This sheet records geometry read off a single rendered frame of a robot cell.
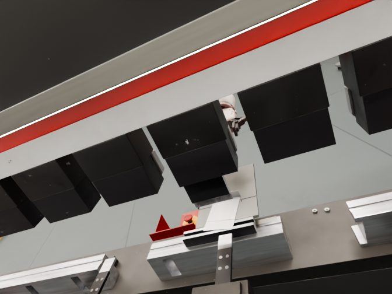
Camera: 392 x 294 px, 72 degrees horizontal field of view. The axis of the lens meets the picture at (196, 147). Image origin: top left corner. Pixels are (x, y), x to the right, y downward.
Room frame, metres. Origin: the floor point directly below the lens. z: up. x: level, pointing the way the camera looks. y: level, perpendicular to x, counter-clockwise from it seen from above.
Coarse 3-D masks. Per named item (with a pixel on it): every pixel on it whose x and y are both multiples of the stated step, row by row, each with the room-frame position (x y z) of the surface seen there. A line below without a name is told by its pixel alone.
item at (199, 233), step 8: (240, 224) 0.57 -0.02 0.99; (248, 224) 0.55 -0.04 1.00; (184, 232) 0.63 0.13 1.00; (192, 232) 0.61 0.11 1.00; (200, 232) 0.61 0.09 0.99; (208, 232) 0.58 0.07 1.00; (216, 232) 0.57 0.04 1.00; (224, 232) 0.56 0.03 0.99; (232, 232) 0.56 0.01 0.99; (240, 232) 0.55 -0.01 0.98; (248, 232) 0.54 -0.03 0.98; (256, 232) 0.54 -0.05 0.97; (184, 240) 0.60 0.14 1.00; (192, 240) 0.59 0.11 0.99; (200, 240) 0.59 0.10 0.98; (208, 240) 0.58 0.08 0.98; (216, 240) 0.57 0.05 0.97
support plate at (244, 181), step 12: (240, 168) 0.82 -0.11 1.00; (252, 168) 0.79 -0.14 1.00; (228, 180) 0.78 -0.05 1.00; (240, 180) 0.75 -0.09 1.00; (252, 180) 0.72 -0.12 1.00; (240, 192) 0.69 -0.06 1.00; (252, 192) 0.66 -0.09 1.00; (240, 204) 0.63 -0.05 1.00; (252, 204) 0.61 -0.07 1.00; (204, 216) 0.65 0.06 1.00; (240, 216) 0.59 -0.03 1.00
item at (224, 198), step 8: (224, 176) 0.57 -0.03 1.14; (192, 184) 0.58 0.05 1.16; (200, 184) 0.57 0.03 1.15; (208, 184) 0.56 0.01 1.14; (216, 184) 0.56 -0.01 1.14; (224, 184) 0.55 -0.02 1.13; (192, 192) 0.58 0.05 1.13; (200, 192) 0.57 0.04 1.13; (208, 192) 0.57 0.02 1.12; (216, 192) 0.56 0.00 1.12; (224, 192) 0.56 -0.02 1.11; (192, 200) 0.58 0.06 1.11; (200, 200) 0.58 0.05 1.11; (208, 200) 0.58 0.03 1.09; (216, 200) 0.57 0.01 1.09; (224, 200) 0.57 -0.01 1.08
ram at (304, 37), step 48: (336, 0) 0.43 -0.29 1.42; (384, 0) 0.41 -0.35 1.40; (240, 48) 0.48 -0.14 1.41; (288, 48) 0.46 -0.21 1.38; (336, 48) 0.44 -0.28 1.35; (96, 96) 0.58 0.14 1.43; (144, 96) 0.55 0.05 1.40; (192, 96) 0.52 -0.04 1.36; (0, 144) 0.67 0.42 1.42; (48, 144) 0.63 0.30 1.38
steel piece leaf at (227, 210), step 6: (234, 192) 0.67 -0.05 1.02; (234, 198) 0.67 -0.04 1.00; (216, 204) 0.68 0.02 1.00; (222, 204) 0.67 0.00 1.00; (228, 204) 0.66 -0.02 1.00; (234, 204) 0.64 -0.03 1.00; (216, 210) 0.65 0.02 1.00; (222, 210) 0.64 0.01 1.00; (228, 210) 0.63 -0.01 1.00; (234, 210) 0.62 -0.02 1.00; (210, 216) 0.64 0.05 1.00; (216, 216) 0.63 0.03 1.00; (222, 216) 0.62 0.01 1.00; (228, 216) 0.61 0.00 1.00; (234, 216) 0.59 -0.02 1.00
